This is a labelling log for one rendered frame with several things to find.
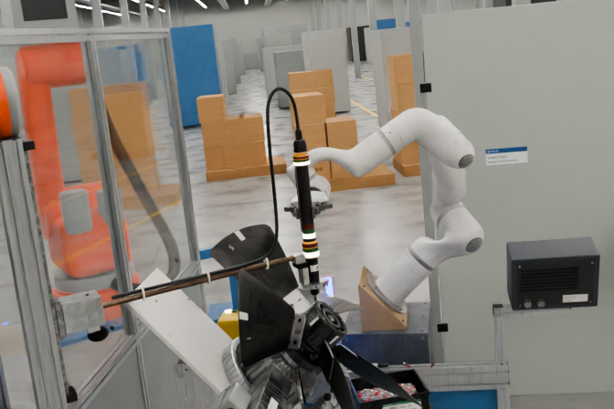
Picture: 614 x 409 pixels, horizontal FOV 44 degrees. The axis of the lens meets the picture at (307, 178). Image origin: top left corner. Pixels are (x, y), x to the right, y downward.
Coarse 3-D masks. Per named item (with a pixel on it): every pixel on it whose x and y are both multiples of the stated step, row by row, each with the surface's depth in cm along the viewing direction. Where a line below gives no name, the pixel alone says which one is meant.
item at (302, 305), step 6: (294, 294) 203; (300, 294) 203; (288, 300) 202; (294, 300) 202; (300, 300) 203; (306, 300) 203; (294, 306) 202; (300, 306) 202; (306, 306) 202; (300, 312) 201
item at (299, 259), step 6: (300, 252) 205; (294, 258) 202; (300, 258) 202; (294, 264) 203; (300, 264) 201; (306, 264) 202; (300, 270) 204; (306, 270) 203; (300, 276) 205; (306, 276) 203; (300, 282) 205; (306, 282) 204; (318, 282) 205; (324, 282) 205; (306, 288) 204; (312, 288) 203
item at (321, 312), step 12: (312, 312) 195; (324, 312) 197; (336, 312) 203; (312, 324) 193; (324, 324) 192; (336, 324) 198; (312, 336) 193; (324, 336) 193; (300, 348) 195; (312, 348) 194; (300, 360) 193; (312, 360) 197
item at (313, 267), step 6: (300, 132) 198; (300, 138) 198; (294, 144) 198; (300, 144) 198; (294, 150) 199; (300, 150) 198; (306, 150) 199; (306, 258) 204; (312, 258) 203; (312, 264) 204; (318, 264) 205; (312, 270) 204; (318, 270) 205; (312, 276) 204; (318, 276) 205; (312, 282) 205; (318, 288) 206; (312, 294) 206
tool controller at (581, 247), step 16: (544, 240) 236; (560, 240) 235; (576, 240) 233; (592, 240) 233; (512, 256) 230; (528, 256) 229; (544, 256) 228; (560, 256) 227; (576, 256) 226; (592, 256) 225; (512, 272) 230; (528, 272) 229; (544, 272) 229; (560, 272) 228; (576, 272) 228; (592, 272) 227; (512, 288) 233; (528, 288) 232; (544, 288) 231; (560, 288) 231; (576, 288) 230; (592, 288) 230; (512, 304) 236; (528, 304) 232; (544, 304) 231; (560, 304) 233; (576, 304) 233; (592, 304) 233
